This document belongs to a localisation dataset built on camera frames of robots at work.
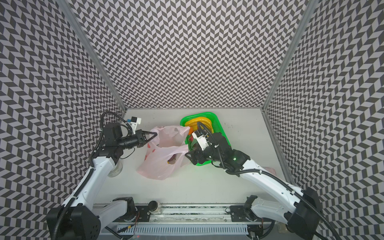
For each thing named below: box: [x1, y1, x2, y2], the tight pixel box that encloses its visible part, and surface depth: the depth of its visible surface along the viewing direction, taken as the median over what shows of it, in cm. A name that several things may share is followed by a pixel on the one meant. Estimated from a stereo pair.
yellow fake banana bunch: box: [185, 117, 214, 134], surface depth 98 cm
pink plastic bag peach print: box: [137, 125, 191, 180], surface depth 70 cm
